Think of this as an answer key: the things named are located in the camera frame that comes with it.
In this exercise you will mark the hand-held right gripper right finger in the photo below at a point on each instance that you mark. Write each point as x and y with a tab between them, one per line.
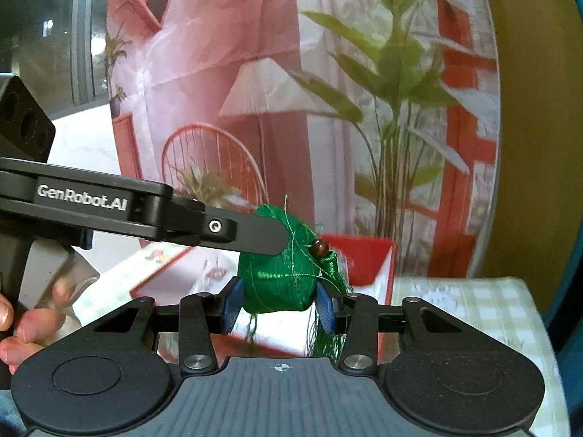
326	312

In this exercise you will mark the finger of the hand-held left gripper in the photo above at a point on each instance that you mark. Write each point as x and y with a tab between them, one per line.
255	234

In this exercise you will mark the dark window frame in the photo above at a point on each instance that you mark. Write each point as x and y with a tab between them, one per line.
45	32

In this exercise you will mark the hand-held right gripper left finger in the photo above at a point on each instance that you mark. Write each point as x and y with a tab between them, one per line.
232	305

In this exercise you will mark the teal fabric panel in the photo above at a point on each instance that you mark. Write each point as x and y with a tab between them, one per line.
565	350

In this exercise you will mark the printed room scene backdrop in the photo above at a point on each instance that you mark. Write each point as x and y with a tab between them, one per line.
205	54

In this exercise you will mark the green checked bunny tablecloth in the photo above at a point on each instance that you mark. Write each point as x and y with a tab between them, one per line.
455	300

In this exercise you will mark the person's left hand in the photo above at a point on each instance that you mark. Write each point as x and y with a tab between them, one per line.
36	327

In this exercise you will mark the green sachet with tassel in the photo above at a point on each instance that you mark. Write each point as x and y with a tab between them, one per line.
273	282

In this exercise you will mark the red cardboard box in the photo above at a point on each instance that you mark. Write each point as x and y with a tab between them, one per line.
364	255

